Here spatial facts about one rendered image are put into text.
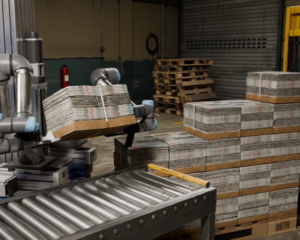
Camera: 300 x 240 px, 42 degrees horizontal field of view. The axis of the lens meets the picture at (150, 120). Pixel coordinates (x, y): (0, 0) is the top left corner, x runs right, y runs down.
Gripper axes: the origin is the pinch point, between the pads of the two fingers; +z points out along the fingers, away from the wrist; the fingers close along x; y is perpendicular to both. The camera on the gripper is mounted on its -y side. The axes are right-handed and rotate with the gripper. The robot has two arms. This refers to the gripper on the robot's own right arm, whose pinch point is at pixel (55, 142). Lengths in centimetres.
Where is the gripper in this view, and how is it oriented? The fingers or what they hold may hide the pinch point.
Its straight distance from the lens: 205.7
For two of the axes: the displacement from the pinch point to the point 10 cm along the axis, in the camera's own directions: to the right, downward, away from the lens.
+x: -6.1, 2.5, 7.5
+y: -2.4, -9.6, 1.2
